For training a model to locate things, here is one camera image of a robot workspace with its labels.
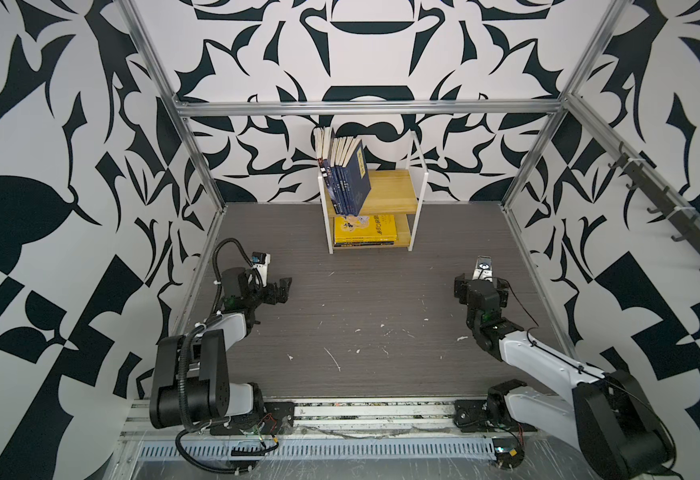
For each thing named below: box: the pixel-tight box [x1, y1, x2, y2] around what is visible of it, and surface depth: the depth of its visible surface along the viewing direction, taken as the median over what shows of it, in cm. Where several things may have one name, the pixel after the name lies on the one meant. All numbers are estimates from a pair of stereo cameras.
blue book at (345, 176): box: [331, 136, 361, 217], surface depth 83 cm
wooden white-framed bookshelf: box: [317, 131, 429, 255], surface depth 95 cm
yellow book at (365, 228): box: [333, 214, 397, 243], surface depth 104 cm
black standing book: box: [316, 126, 332, 193], surface depth 79 cm
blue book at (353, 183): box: [337, 139, 371, 216], surface depth 85 cm
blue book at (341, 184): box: [329, 136, 353, 216], surface depth 83 cm
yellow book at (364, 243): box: [333, 241, 395, 247], surface depth 104 cm
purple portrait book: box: [314, 126, 339, 214], surface depth 81 cm
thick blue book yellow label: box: [326, 136, 345, 215], surface depth 82 cm
